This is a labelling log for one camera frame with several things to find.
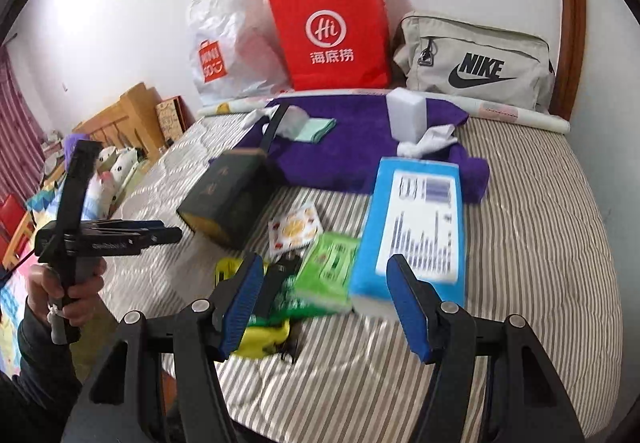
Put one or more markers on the white sponge block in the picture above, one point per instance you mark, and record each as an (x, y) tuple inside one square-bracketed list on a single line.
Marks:
[(406, 115)]

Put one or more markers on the red curtain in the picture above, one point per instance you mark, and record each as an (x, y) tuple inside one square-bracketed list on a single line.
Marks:
[(17, 133)]

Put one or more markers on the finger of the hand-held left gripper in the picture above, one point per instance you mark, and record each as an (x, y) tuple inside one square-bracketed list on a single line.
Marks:
[(165, 235), (147, 224)]

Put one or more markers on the colourful striped pillow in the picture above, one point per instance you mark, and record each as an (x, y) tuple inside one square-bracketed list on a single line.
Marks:
[(10, 313)]

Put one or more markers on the purple towel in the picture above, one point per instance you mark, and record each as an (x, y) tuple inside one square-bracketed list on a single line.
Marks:
[(350, 148)]

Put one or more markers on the person's left forearm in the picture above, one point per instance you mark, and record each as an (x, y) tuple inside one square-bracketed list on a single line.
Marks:
[(40, 373)]

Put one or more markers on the patterned notebook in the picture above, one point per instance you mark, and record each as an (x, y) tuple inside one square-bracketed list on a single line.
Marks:
[(172, 115)]

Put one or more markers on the red paper bag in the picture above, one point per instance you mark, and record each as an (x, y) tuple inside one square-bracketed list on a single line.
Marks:
[(330, 33)]

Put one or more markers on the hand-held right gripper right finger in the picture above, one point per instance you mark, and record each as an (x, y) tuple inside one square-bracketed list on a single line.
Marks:
[(407, 308)]

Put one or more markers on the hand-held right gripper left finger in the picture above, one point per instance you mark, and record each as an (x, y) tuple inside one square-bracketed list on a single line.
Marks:
[(245, 303)]

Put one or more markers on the white sock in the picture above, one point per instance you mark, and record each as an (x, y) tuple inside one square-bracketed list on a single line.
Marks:
[(295, 118), (425, 143)]

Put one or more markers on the blue tissue pack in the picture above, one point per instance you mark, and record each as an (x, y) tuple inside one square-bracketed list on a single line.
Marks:
[(415, 228)]

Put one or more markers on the grey sports bag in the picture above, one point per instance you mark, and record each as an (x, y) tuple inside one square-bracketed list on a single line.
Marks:
[(475, 63)]

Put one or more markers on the striped mattress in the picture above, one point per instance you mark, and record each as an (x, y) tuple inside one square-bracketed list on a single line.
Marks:
[(525, 248)]

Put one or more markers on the person's left hand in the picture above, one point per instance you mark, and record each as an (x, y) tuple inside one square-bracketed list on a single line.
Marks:
[(80, 290)]

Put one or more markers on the green wet wipes pack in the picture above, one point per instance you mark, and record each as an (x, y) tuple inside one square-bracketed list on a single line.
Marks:
[(285, 308)]

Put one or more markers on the green cassette print tissue pack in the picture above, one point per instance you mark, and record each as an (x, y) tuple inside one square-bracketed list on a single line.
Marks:
[(327, 273)]

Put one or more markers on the white black spotted pillow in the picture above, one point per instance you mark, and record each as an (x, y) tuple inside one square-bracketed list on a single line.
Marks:
[(120, 168)]

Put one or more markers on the white plastic shopping bag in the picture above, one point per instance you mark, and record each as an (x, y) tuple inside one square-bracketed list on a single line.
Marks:
[(235, 43)]

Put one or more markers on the mint green cloth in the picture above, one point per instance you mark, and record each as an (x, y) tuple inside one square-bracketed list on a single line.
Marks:
[(317, 129)]

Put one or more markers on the wooden headboard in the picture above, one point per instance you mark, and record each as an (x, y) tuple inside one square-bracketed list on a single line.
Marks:
[(125, 118)]

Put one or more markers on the dark rectangular box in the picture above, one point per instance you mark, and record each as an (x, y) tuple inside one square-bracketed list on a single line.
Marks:
[(225, 195)]

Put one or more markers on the fruit print snack packet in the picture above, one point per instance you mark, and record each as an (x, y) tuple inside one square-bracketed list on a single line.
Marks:
[(294, 228)]

